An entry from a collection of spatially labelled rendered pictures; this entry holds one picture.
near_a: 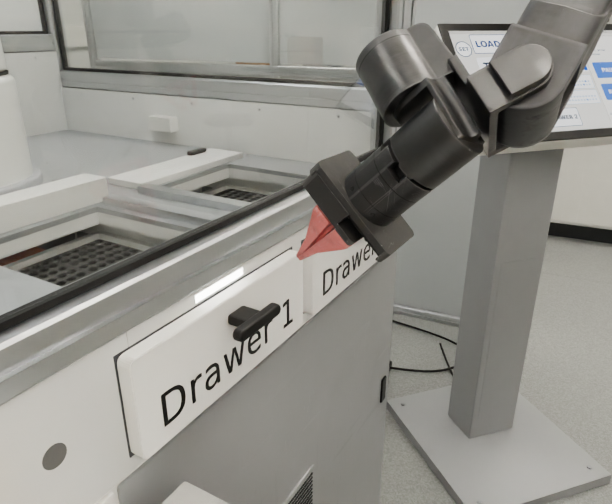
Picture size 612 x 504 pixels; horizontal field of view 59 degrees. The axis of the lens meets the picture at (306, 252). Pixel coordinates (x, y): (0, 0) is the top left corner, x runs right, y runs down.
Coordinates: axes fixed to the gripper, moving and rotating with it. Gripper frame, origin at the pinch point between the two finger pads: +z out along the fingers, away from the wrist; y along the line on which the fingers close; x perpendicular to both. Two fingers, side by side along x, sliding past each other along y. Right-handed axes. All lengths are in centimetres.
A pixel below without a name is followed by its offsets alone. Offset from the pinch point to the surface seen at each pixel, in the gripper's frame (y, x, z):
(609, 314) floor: -92, -211, 42
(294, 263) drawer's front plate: 0.6, -9.7, 9.7
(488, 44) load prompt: 17, -91, -9
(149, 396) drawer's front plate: -2.2, 15.4, 12.4
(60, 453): -1.7, 23.6, 14.4
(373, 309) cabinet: -13, -41, 26
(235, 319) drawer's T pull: -1.0, 4.0, 9.7
